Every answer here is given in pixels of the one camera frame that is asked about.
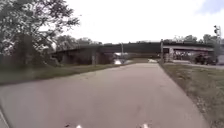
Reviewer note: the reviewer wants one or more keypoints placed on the distant row of trees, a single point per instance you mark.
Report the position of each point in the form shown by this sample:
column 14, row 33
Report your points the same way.
column 76, row 41

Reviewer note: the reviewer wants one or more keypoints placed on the dark vehicle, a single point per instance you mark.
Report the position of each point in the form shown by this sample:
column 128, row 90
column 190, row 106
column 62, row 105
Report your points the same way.
column 205, row 59

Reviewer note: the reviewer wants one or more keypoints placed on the traffic signal pole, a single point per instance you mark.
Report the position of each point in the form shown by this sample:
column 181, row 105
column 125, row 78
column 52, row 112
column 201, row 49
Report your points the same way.
column 217, row 40

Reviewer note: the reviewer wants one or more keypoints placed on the grass verge with dry patches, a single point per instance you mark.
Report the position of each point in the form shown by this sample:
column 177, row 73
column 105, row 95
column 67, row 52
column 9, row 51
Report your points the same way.
column 200, row 85

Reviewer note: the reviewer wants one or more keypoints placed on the shaded grass strip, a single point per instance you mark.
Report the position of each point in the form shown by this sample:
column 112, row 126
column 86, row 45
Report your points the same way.
column 40, row 72

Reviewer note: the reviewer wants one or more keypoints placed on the large leafy tree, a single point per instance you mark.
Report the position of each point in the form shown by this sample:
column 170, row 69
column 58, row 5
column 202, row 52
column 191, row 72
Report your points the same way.
column 23, row 26

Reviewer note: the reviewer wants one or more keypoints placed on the dark overpass bridge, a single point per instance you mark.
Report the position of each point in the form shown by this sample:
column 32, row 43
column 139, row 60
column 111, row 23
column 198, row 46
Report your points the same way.
column 133, row 48

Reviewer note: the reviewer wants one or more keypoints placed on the robot's own part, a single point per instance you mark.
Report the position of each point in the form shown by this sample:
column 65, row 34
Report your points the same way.
column 145, row 126
column 79, row 126

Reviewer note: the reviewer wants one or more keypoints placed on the grey asphalt path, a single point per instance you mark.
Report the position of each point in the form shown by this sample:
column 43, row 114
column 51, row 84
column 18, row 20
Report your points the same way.
column 126, row 96

